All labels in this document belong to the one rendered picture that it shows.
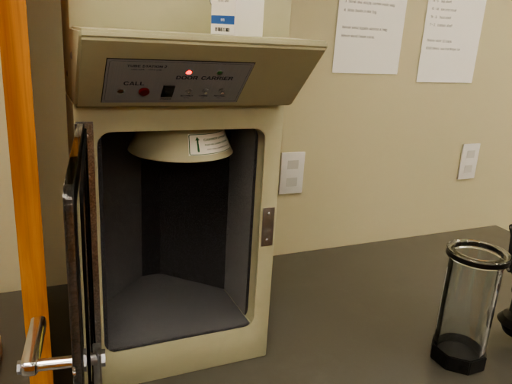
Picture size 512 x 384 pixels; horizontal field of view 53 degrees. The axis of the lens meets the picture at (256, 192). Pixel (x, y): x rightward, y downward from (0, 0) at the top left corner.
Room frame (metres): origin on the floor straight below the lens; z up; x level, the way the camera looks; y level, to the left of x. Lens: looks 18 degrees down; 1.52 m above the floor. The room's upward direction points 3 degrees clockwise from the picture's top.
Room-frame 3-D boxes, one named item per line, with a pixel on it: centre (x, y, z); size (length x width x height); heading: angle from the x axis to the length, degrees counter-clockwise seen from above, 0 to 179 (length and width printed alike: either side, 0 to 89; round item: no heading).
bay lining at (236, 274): (0.87, 0.16, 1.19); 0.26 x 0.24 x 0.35; 115
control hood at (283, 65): (0.71, 0.08, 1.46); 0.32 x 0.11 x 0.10; 115
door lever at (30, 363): (0.46, 0.20, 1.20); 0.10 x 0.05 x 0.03; 17
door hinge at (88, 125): (0.69, 0.24, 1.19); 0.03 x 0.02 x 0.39; 115
